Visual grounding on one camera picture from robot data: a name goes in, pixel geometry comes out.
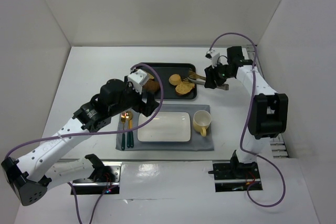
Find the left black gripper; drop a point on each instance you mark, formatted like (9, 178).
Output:
(148, 102)

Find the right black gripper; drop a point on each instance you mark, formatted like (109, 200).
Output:
(210, 77)

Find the metal food tongs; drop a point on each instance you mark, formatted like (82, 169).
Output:
(193, 77)

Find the bread slice with seeds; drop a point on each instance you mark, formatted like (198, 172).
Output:
(184, 88)

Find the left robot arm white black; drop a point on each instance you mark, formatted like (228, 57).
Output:
(32, 175)

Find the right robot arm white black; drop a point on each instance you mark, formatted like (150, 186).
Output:
(268, 109)

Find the dark brown bread loaf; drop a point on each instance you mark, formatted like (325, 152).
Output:
(152, 86)

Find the round yellow bread bun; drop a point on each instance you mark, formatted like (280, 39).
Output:
(175, 79)

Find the white rectangular plate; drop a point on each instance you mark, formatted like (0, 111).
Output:
(167, 127)

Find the black baking tray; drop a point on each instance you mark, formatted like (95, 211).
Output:
(165, 70)

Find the yellow ceramic mug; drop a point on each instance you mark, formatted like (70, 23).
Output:
(201, 121)

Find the grey cloth placemat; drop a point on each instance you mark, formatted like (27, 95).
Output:
(196, 143)

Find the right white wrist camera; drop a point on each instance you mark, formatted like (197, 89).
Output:
(214, 56)

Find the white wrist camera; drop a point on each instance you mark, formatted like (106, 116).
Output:
(137, 79)
(214, 56)

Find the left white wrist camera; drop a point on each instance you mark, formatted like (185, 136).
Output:
(137, 79)

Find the gold fork green handle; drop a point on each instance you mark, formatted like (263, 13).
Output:
(123, 121)

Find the gold spoon green handle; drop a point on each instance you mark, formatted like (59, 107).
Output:
(130, 137)

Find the aluminium rail frame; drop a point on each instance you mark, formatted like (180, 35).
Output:
(277, 145)

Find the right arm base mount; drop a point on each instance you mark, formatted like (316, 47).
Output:
(235, 176)

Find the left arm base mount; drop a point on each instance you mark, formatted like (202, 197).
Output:
(105, 178)

